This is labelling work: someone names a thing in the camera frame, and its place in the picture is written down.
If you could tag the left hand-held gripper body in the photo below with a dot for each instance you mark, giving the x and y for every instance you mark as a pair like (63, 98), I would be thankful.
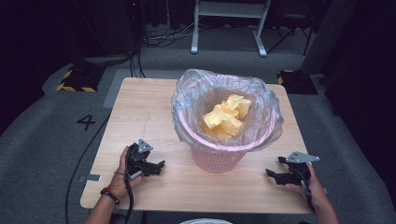
(134, 158)

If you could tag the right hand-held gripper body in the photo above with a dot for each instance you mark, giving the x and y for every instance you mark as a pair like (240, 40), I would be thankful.
(299, 169)

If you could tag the person's right hand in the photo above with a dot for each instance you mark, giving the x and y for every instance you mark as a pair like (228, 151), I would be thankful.
(316, 193)

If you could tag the person's left hand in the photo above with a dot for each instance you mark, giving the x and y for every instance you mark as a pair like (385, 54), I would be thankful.
(120, 183)

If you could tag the grey tape strip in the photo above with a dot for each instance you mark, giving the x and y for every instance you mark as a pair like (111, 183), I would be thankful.
(90, 178)

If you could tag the pink mesh trash basket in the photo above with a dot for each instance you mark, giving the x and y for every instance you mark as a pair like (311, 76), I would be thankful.
(218, 160)

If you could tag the clear plastic trash bag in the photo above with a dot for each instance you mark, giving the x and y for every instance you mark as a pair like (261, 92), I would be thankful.
(186, 102)

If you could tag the crumpled yellow paper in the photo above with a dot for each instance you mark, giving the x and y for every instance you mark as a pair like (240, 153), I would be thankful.
(225, 119)

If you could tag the white round object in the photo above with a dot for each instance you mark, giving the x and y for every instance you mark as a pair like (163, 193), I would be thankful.
(206, 221)

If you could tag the black yellow striped floor block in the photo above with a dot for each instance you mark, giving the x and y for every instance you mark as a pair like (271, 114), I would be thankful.
(297, 82)
(81, 79)

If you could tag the grey upright column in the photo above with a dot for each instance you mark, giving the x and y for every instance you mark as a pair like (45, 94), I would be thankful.
(327, 37)

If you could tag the black folding chair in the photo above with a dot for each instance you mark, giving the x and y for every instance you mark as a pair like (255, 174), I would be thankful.
(292, 21)

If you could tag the white metal desk frame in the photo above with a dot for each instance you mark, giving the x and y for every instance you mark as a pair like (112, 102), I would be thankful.
(230, 9)

